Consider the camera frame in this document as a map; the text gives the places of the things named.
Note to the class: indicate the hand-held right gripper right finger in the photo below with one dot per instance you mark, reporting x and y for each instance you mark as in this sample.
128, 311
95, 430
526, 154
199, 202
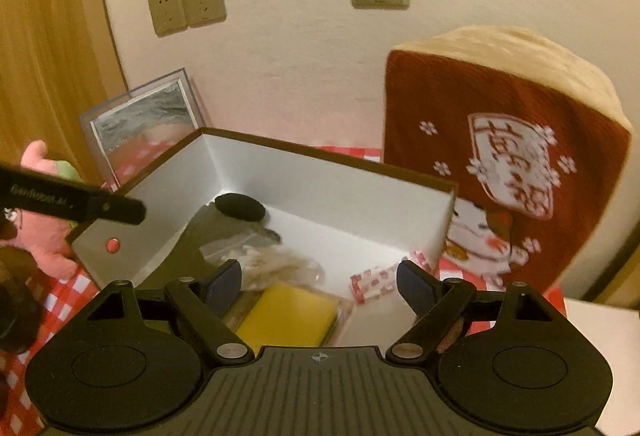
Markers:
410, 285

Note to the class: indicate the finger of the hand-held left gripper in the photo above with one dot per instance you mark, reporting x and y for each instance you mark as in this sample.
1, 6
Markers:
115, 208

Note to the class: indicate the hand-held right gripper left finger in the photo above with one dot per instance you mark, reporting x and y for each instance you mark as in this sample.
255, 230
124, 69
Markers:
227, 285

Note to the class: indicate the red patterned white packet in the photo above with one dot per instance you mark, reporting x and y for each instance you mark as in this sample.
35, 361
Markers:
380, 281

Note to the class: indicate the pink plush toy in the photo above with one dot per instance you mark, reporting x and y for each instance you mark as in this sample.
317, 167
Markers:
42, 236

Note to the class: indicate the grey cloth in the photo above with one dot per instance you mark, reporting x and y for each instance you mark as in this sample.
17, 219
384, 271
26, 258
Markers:
215, 231

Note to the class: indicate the clear plastic bag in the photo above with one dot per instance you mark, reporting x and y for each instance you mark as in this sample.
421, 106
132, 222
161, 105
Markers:
280, 266

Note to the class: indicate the yellow sponge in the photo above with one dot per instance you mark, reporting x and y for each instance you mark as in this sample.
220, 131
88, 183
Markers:
285, 316

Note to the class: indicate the black round pad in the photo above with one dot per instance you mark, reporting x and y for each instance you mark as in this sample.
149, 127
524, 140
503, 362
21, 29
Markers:
240, 207

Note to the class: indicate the brown cardboard box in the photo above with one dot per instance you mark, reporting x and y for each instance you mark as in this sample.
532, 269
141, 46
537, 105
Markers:
340, 196

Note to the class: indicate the red cat print cushion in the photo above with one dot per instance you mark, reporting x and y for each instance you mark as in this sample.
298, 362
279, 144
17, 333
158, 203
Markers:
450, 106

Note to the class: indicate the white stool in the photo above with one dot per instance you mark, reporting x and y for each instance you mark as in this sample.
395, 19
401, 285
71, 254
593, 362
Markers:
605, 356

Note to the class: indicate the clear picture frame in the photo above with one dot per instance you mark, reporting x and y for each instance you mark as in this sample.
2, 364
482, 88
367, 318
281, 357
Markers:
140, 121

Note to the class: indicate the wooden wall panel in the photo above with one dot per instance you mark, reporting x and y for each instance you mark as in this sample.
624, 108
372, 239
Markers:
45, 41

